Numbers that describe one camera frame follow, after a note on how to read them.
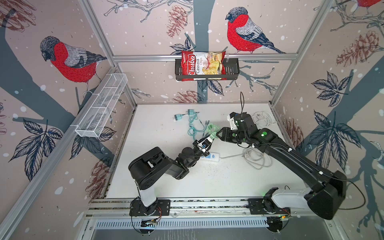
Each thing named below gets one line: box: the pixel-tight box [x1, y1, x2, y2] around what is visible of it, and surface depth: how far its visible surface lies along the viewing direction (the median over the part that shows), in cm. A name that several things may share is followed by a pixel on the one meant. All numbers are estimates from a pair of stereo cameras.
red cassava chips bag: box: [181, 50, 227, 82], surface depth 90 cm
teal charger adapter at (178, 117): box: [174, 114, 186, 121], surface depth 113 cm
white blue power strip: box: [200, 152, 220, 162], surface depth 90 cm
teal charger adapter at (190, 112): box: [187, 109, 194, 116], surface depth 116 cm
